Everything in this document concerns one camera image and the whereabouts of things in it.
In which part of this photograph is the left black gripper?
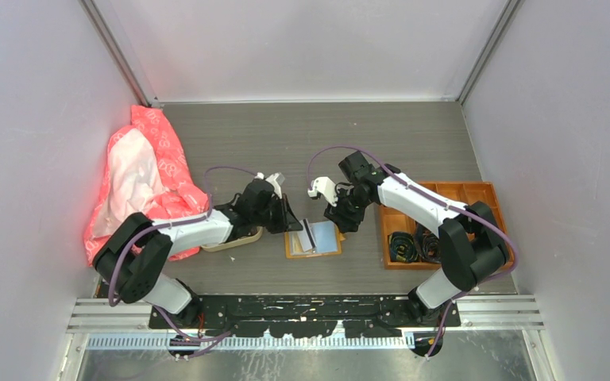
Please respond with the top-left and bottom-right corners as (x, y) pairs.
(251, 193), (302, 233)

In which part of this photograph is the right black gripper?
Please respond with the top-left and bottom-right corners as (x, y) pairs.
(324, 187), (372, 234)

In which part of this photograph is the white striped card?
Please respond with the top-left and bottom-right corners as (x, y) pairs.
(297, 219), (316, 252)

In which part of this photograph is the orange leather card holder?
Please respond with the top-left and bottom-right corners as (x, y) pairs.
(284, 219), (345, 260)

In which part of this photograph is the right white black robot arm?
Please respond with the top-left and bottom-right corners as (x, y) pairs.
(307, 148), (511, 326)

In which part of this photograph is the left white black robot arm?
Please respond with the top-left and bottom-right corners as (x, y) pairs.
(92, 179), (303, 328)

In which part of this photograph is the beige oval card tray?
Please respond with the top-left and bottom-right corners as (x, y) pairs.
(201, 227), (264, 252)

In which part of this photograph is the rolled dark belt left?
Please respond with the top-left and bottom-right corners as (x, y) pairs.
(388, 231), (419, 264)

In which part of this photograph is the rolled dark belt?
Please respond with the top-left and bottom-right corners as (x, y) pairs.
(388, 231), (419, 264)
(415, 225), (441, 264)

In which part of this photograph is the rolled dark belt right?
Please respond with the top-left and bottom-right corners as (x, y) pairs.
(415, 225), (441, 264)

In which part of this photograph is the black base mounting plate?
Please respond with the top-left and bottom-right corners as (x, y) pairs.
(149, 294), (461, 344)

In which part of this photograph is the orange wooden compartment tray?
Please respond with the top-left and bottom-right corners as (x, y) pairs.
(377, 175), (515, 275)

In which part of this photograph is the pink white crumpled cloth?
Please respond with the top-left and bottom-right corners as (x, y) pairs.
(83, 105), (209, 262)

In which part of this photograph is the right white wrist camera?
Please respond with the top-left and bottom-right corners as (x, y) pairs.
(307, 176), (338, 206)

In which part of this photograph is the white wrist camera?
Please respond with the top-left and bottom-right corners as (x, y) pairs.
(307, 176), (338, 206)
(254, 172), (285, 198)

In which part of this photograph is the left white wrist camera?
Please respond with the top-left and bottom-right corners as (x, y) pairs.
(254, 172), (285, 198)

